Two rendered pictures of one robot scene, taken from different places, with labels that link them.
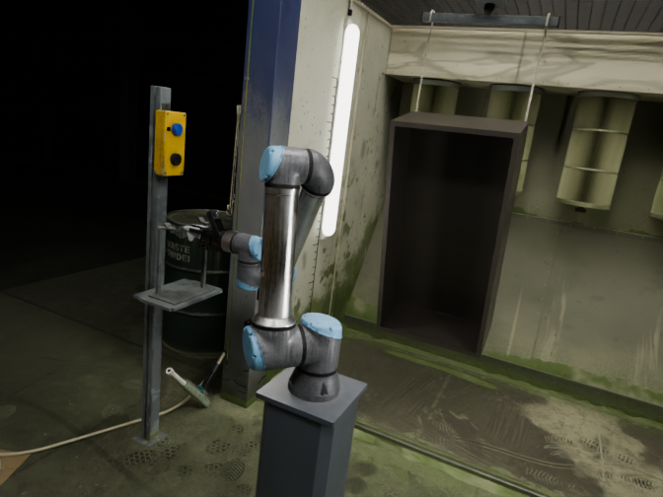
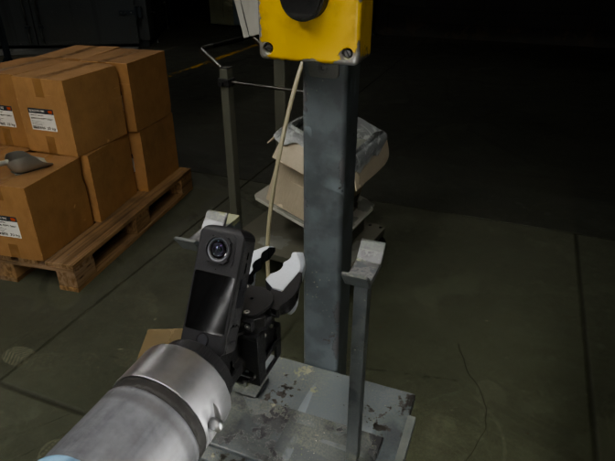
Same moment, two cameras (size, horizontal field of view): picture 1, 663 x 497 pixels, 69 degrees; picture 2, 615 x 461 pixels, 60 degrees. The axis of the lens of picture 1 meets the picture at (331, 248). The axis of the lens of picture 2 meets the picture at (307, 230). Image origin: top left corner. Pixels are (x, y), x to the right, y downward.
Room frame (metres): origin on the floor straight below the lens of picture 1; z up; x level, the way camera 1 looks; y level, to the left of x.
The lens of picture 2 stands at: (1.98, 0.07, 1.41)
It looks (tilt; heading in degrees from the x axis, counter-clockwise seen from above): 28 degrees down; 88
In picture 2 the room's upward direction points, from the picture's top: straight up
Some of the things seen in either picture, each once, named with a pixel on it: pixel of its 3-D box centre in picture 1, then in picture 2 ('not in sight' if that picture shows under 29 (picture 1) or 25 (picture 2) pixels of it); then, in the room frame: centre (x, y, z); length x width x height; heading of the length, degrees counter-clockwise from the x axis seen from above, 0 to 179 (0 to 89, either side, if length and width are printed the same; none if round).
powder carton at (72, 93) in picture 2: not in sight; (73, 106); (0.93, 2.74, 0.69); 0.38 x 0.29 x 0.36; 68
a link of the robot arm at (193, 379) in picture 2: (231, 241); (178, 400); (1.88, 0.40, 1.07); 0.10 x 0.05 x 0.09; 156
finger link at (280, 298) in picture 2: not in sight; (273, 296); (1.96, 0.52, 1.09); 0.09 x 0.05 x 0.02; 58
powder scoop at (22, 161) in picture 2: not in sight; (20, 164); (0.80, 2.34, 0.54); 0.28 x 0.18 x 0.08; 73
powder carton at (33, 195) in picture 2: not in sight; (35, 204); (0.80, 2.38, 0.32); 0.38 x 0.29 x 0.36; 73
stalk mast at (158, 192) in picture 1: (154, 278); (326, 341); (2.04, 0.77, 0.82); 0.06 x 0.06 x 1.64; 66
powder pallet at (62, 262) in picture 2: not in sight; (80, 211); (0.82, 2.81, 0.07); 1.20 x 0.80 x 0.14; 73
